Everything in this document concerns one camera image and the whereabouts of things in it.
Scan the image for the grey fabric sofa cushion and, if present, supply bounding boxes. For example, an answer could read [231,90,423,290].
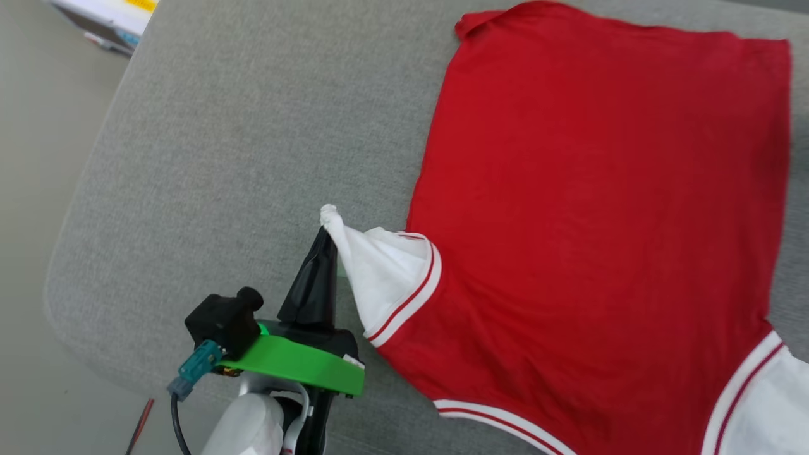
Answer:
[43,0,809,455]

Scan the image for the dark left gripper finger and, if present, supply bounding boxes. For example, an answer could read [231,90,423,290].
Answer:
[276,226,332,327]
[329,240,339,331]

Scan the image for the white equipment box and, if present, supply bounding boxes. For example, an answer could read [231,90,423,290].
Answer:
[46,0,160,58]

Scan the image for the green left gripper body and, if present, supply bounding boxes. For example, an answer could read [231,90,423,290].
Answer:
[220,319,367,399]

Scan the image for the red and white t-shirt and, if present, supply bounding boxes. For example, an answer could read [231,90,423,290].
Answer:
[319,0,809,455]

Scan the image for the teal plug left camera cable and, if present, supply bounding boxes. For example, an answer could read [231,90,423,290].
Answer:
[167,339,224,455]

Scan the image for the thin red rod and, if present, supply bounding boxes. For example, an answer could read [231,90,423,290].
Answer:
[124,397,155,455]

